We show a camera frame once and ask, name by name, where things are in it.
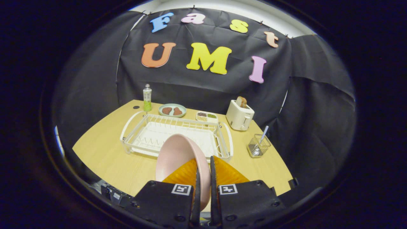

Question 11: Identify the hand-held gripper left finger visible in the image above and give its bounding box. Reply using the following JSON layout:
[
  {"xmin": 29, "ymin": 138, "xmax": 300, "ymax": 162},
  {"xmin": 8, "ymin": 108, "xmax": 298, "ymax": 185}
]
[{"xmin": 126, "ymin": 158, "xmax": 202, "ymax": 229}]

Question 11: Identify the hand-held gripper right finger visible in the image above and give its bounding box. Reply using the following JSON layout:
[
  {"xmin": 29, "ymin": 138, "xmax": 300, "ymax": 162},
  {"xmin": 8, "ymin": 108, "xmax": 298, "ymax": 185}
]
[{"xmin": 210, "ymin": 155, "xmax": 286, "ymax": 229}]

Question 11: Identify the pink plate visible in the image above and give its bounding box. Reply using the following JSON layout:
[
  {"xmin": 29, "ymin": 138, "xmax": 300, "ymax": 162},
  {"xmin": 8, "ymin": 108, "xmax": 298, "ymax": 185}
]
[{"xmin": 155, "ymin": 134, "xmax": 211, "ymax": 211}]

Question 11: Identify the clear wire basket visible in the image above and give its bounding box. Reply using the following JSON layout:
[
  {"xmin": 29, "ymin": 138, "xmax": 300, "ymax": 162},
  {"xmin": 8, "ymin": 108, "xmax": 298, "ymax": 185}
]
[{"xmin": 247, "ymin": 134, "xmax": 272, "ymax": 158}]

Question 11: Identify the white wire dish rack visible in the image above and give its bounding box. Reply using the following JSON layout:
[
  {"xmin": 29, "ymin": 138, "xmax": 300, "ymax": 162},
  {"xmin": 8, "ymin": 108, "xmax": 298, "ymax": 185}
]
[{"xmin": 120, "ymin": 111, "xmax": 234, "ymax": 161}]

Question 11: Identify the blue checkered handle spoon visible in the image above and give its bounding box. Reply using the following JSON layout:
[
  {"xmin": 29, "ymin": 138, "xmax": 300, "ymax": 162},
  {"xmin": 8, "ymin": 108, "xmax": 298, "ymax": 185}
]
[{"xmin": 253, "ymin": 126, "xmax": 269, "ymax": 155}]

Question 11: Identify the pale green plate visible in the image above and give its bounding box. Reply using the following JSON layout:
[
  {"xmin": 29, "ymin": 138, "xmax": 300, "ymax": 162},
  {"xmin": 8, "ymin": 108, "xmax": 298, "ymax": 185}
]
[{"xmin": 158, "ymin": 103, "xmax": 187, "ymax": 118}]

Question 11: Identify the black box with white labels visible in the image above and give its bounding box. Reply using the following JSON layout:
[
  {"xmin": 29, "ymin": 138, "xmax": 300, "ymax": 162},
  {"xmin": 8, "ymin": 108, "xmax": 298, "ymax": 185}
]
[{"xmin": 101, "ymin": 183, "xmax": 132, "ymax": 209}]

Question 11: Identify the white compartment seasoning tray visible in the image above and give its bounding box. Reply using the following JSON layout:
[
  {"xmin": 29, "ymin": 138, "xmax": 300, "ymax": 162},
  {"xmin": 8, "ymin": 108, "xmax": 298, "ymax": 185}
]
[{"xmin": 196, "ymin": 111, "xmax": 219, "ymax": 123}]

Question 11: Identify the cream toaster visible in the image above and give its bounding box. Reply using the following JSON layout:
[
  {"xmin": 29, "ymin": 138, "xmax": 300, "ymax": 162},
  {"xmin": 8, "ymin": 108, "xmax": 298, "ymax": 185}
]
[{"xmin": 226, "ymin": 100, "xmax": 255, "ymax": 131}]

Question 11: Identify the black backdrop cloth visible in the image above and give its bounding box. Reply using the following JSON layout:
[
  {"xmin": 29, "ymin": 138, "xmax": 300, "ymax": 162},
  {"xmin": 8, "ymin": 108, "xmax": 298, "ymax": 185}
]
[{"xmin": 51, "ymin": 8, "xmax": 356, "ymax": 204}]

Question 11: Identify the green drink bottle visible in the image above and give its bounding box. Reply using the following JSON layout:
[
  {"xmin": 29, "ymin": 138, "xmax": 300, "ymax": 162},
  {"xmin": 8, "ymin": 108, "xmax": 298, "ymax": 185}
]
[{"xmin": 143, "ymin": 84, "xmax": 152, "ymax": 112}]

